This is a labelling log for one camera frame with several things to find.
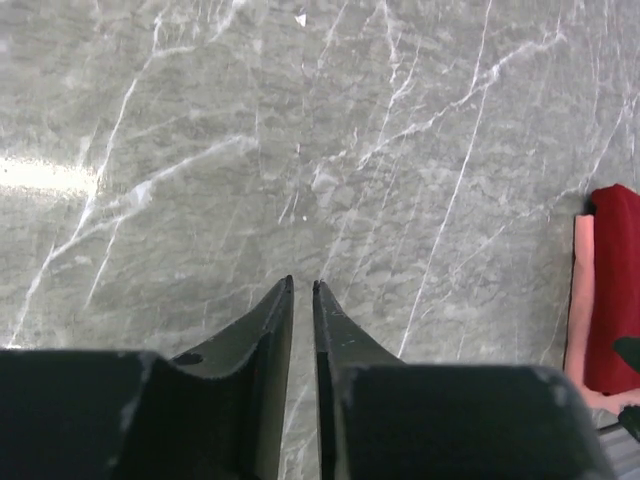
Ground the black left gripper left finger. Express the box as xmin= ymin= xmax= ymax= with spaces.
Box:
xmin=1 ymin=277 xmax=294 ymax=479

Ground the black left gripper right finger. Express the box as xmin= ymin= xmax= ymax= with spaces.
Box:
xmin=313 ymin=281 xmax=615 ymax=479

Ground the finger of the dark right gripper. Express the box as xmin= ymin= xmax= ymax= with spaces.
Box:
xmin=613 ymin=337 xmax=640 ymax=373

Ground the folded red t shirt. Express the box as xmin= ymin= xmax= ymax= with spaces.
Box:
xmin=584 ymin=184 xmax=639 ymax=395

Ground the folded pink t shirt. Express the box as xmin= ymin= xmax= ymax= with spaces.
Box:
xmin=564 ymin=215 xmax=639 ymax=415

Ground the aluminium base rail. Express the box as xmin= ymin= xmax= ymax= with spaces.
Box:
xmin=598 ymin=423 xmax=640 ymax=480

